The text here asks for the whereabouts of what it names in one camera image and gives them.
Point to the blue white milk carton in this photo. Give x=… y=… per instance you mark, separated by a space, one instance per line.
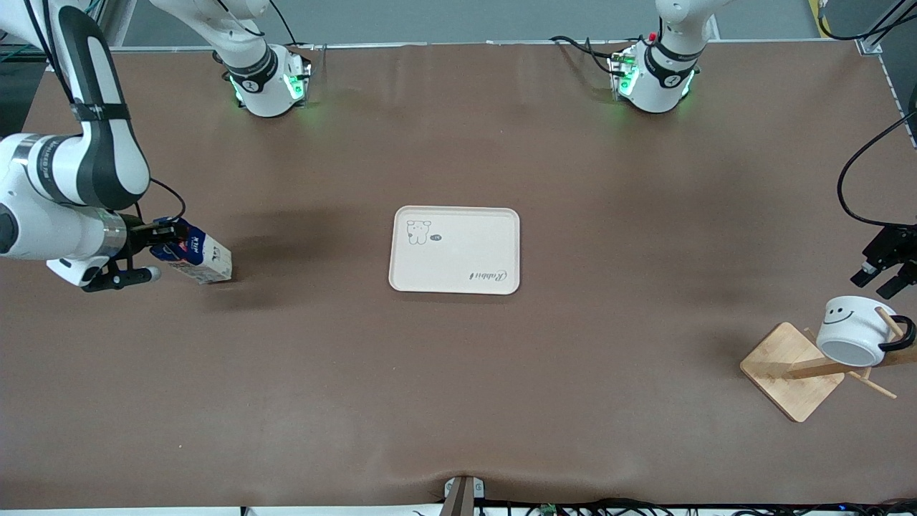
x=211 y=261

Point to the white rabbit print tray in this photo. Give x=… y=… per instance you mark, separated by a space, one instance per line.
x=466 y=251

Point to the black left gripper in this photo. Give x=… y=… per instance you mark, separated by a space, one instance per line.
x=890 y=246

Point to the wooden mug rack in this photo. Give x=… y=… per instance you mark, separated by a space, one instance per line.
x=788 y=373

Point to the white smiley face cup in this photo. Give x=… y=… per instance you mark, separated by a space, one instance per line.
x=852 y=330

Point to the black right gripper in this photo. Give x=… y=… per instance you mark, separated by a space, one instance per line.
x=139 y=234

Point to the metal table edge bracket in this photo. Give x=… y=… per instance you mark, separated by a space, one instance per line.
x=462 y=498

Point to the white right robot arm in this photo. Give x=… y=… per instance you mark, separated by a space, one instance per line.
x=107 y=158

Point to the aluminium table rail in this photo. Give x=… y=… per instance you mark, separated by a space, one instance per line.
x=870 y=46

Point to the brown table cover mat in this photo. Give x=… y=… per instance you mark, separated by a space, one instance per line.
x=458 y=394

